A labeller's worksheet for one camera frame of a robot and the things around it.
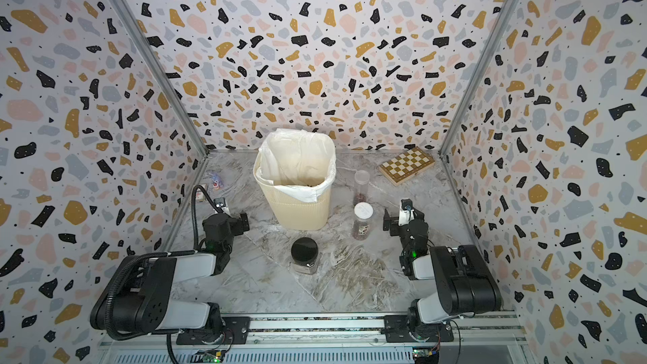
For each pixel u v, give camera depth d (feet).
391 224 2.75
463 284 1.48
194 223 2.14
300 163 3.12
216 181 3.48
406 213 2.61
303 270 2.64
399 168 3.71
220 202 2.61
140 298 1.42
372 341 2.41
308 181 3.36
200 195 3.39
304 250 2.65
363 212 2.70
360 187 3.03
